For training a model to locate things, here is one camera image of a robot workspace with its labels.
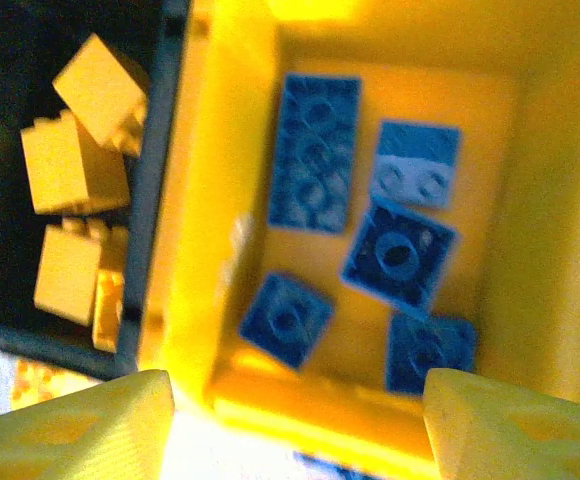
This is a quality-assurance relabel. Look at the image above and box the right gripper pale right finger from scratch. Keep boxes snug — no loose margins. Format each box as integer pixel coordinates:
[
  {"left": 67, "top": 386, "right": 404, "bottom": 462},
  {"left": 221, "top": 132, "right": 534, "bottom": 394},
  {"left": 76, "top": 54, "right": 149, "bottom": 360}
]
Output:
[{"left": 421, "top": 367, "right": 580, "bottom": 480}]

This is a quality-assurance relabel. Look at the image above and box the right gripper pale left finger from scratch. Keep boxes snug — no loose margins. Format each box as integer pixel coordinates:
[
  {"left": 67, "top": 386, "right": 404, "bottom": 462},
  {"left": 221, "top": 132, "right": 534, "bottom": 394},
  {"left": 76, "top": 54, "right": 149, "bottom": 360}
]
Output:
[{"left": 0, "top": 368, "right": 177, "bottom": 480}]

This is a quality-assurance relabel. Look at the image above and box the yellow lego brick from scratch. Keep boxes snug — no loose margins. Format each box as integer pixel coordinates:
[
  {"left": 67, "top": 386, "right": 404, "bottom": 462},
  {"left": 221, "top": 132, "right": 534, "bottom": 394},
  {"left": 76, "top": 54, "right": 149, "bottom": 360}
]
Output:
[
  {"left": 91, "top": 267, "right": 127, "bottom": 354},
  {"left": 10, "top": 358, "right": 109, "bottom": 414},
  {"left": 51, "top": 32, "right": 151, "bottom": 159},
  {"left": 19, "top": 108, "right": 132, "bottom": 216},
  {"left": 33, "top": 215, "right": 130, "bottom": 329}
]

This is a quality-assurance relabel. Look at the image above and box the small blue lego brick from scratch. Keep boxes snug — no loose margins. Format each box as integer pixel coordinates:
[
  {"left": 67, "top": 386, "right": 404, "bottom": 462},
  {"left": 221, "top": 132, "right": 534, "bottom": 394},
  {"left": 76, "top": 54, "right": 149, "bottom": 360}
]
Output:
[
  {"left": 237, "top": 269, "right": 339, "bottom": 374},
  {"left": 383, "top": 312, "right": 480, "bottom": 399},
  {"left": 369, "top": 119, "right": 464, "bottom": 211},
  {"left": 339, "top": 194, "right": 461, "bottom": 316}
]

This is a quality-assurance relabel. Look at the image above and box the long blue lego brick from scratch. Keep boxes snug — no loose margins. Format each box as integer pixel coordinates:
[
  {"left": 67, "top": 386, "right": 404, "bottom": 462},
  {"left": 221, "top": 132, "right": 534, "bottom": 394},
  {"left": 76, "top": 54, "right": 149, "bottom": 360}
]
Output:
[{"left": 267, "top": 72, "right": 366, "bottom": 236}]

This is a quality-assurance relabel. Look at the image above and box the yellow plastic bin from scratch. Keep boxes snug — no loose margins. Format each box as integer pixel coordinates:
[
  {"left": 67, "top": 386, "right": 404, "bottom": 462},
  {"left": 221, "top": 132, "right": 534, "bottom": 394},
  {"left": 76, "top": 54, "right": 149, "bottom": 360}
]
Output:
[{"left": 137, "top": 0, "right": 580, "bottom": 480}]

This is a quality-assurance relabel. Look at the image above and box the black plastic bin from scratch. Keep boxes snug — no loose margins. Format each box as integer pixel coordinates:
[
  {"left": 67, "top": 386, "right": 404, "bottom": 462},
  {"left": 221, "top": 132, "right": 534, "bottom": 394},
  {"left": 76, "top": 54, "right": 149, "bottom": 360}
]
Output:
[{"left": 0, "top": 0, "right": 194, "bottom": 384}]

